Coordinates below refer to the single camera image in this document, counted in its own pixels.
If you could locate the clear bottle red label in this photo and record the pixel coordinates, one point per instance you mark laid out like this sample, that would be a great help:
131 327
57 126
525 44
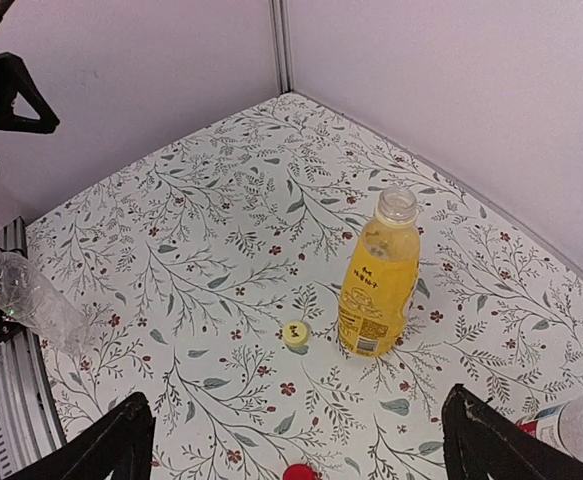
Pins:
560 426

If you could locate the floral table mat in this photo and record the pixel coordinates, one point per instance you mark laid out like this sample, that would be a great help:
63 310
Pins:
189 263

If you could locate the front aluminium rail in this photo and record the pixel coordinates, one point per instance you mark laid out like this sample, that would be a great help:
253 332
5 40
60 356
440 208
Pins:
30 428

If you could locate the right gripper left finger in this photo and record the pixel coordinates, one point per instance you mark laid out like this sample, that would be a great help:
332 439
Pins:
118 446

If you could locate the red bottle cap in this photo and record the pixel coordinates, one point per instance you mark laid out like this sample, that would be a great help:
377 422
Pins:
299 471

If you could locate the clear bottle blue cap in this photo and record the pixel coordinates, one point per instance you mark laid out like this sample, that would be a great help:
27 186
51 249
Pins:
28 297

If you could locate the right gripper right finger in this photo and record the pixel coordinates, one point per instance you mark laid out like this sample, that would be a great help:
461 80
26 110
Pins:
479 443

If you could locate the left aluminium frame post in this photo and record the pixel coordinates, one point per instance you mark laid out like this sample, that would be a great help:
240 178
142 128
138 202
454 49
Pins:
282 45

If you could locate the yellow juice bottle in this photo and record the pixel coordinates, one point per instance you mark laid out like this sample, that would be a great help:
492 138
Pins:
381 276

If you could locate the beige bottle cap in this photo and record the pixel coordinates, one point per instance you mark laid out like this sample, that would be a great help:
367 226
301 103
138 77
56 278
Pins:
295 334

